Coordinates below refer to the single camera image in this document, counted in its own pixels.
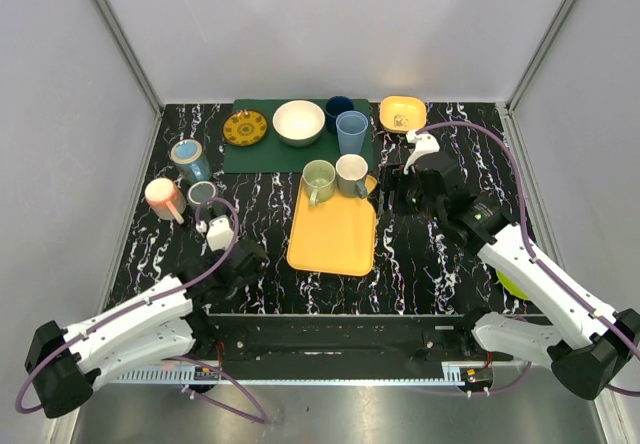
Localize yellow square bowl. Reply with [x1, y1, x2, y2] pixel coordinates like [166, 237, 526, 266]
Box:
[379, 96, 428, 134]

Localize right aluminium frame post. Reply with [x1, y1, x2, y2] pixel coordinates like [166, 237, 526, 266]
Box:
[505, 0, 579, 113]

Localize dark teal mug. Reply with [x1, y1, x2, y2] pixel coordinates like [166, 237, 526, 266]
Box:
[187, 181, 226, 218]

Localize yellow patterned plate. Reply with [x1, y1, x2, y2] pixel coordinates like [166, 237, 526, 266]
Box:
[222, 109, 269, 147]

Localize sage green mug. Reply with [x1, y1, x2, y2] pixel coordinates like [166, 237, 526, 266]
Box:
[302, 160, 336, 206]

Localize dark blue cup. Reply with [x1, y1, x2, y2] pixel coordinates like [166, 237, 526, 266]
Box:
[324, 96, 354, 134]

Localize light blue plastic cup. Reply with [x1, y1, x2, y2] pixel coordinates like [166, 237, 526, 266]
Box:
[336, 110, 369, 155]

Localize dark green mat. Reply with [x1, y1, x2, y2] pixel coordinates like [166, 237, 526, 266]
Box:
[221, 98, 375, 174]

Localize aluminium frame post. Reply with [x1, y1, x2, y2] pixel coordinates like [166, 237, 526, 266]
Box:
[73, 0, 165, 110]
[505, 0, 579, 113]

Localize lime green plate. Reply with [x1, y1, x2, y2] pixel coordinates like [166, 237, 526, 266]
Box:
[496, 270, 529, 301]

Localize blue mug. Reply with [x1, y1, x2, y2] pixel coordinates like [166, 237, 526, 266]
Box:
[170, 139, 211, 184]

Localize grey faceted mug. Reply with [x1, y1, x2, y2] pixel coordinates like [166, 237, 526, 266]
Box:
[335, 154, 368, 199]

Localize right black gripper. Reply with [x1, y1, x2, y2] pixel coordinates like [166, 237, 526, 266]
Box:
[367, 163, 444, 223]

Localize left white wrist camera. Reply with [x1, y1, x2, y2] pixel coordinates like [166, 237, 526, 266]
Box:
[196, 216, 237, 252]

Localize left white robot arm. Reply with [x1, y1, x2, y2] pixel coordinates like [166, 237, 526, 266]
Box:
[24, 239, 267, 419]

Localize left aluminium frame post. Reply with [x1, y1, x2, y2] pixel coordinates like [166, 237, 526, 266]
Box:
[73, 0, 165, 110]

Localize orange plastic tray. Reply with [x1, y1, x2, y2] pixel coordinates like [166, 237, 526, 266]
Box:
[286, 185, 376, 277]

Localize white bowl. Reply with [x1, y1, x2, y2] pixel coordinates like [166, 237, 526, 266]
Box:
[272, 100, 325, 147]

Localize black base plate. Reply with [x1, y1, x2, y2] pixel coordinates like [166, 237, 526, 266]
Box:
[186, 314, 489, 381]

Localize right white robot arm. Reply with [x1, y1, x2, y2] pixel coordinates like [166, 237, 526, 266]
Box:
[379, 152, 639, 400]

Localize pink mug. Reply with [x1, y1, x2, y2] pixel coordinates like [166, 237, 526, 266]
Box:
[144, 177, 187, 225]

